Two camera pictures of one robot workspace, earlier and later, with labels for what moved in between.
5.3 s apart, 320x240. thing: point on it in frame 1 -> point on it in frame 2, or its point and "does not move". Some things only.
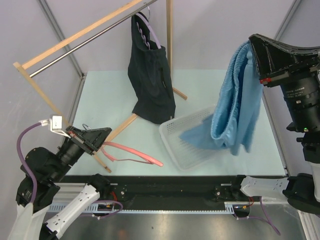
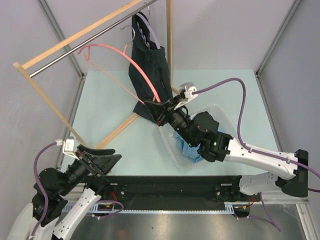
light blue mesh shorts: x=233 y=123 -> x=190 y=152
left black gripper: x=91 y=140 -> x=101 y=162
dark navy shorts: x=148 y=74 does not move
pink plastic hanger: x=149 y=160 -> x=85 y=51
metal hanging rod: x=49 y=64 does not move
